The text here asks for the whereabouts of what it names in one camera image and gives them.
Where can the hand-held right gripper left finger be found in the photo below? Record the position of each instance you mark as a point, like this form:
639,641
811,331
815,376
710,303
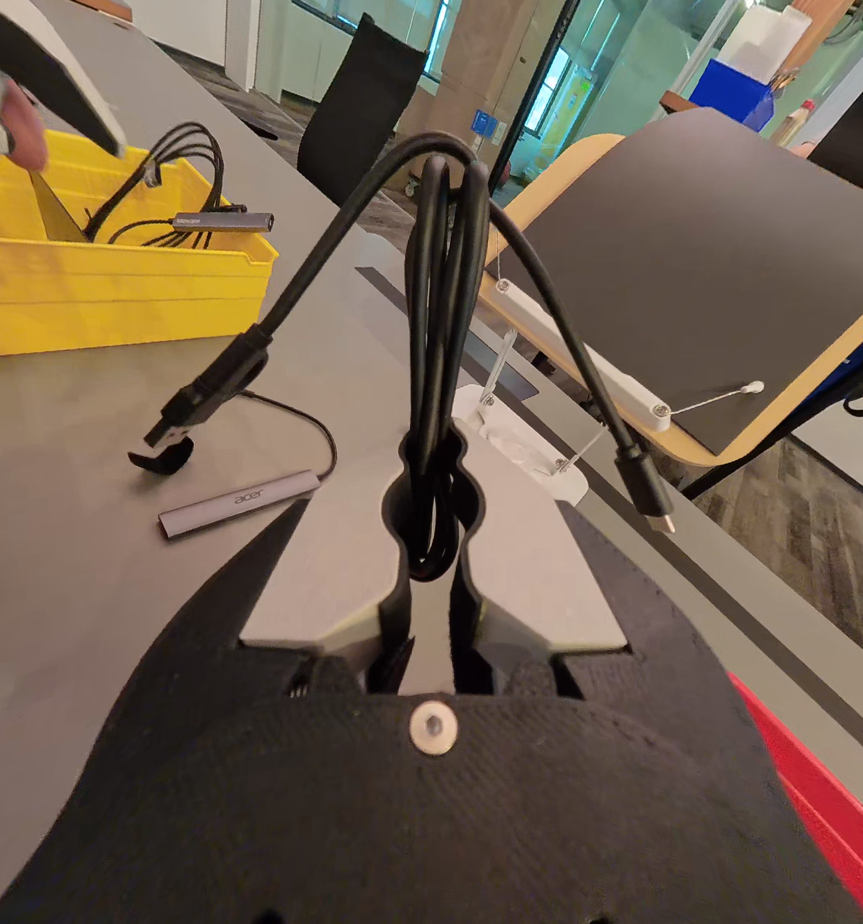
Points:
323,570

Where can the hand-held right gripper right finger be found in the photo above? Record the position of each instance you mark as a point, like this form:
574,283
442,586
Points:
547,577

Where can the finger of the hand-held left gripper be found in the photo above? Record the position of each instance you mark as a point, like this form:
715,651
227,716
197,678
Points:
77,65

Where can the grey usb hub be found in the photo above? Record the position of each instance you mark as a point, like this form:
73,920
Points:
222,220
243,498

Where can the yellow plastic bin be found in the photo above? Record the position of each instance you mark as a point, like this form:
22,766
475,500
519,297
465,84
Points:
113,303

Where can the red plastic bin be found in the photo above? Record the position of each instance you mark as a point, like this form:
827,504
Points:
835,830

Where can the person's left hand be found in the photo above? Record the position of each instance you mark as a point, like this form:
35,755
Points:
27,130

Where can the black tilted panel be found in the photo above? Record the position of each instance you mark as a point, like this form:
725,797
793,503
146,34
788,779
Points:
359,108

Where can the wooden-edged black board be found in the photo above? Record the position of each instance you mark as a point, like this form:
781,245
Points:
691,252

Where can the black pole stand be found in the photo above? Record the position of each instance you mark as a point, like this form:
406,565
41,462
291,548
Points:
532,94

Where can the blue plastic bin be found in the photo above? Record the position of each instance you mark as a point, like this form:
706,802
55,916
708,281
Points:
727,97

